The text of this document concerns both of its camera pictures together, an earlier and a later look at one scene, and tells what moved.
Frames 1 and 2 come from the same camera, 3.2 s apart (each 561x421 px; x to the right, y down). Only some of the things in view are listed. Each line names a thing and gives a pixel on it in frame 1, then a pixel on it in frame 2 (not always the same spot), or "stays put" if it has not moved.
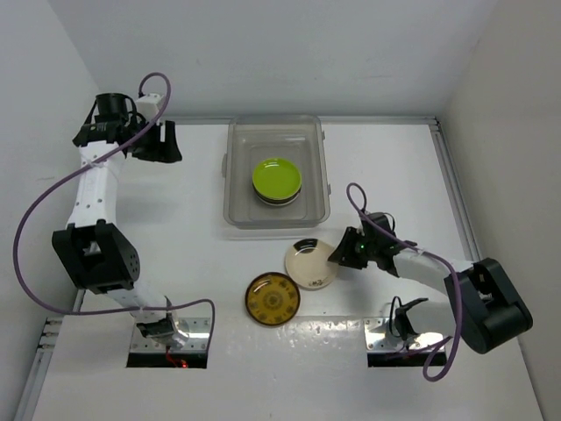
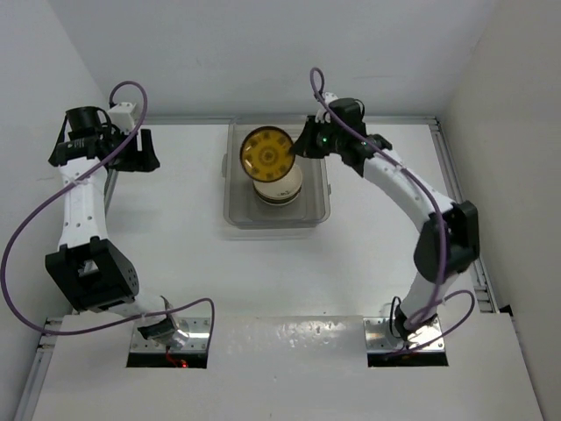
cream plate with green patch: x=308 y=264 to x=283 y=188
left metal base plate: x=198 y=331 stays put
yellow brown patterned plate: x=272 y=298 to x=265 y=153
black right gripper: x=344 y=254 to x=304 y=146
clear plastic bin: x=274 y=172 stays put
